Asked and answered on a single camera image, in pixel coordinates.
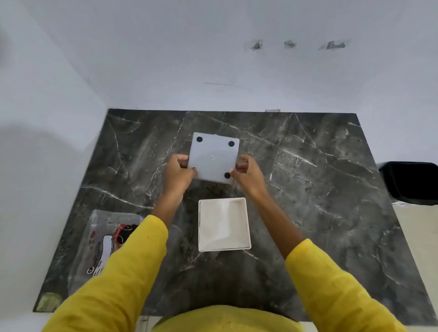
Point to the person's left hand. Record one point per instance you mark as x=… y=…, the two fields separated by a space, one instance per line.
x=176 y=178

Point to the person's right hand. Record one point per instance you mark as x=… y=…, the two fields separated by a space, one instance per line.
x=251 y=179

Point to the person's left thumb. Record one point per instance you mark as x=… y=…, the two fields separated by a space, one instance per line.
x=192 y=173

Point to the person's right thumb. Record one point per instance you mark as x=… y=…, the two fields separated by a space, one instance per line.
x=236 y=173

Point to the white square board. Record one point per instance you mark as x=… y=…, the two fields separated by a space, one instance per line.
x=214 y=155

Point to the person's right forearm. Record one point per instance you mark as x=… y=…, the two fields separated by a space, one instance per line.
x=308 y=266

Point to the person's left forearm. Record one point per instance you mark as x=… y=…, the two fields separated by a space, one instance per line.
x=137 y=260

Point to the white square dish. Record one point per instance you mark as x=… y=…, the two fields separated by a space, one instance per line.
x=224 y=224

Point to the clear printed plastic bag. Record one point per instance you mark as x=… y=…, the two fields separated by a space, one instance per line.
x=97 y=236

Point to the grey tape remnant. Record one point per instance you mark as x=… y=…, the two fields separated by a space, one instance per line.
x=332 y=45
x=257 y=45

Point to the person's yellow shirt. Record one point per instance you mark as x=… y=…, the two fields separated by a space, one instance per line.
x=226 y=319

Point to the black bin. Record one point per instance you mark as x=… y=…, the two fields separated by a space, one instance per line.
x=412 y=181

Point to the green sticker scrap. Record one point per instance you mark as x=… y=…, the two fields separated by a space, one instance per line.
x=49 y=302

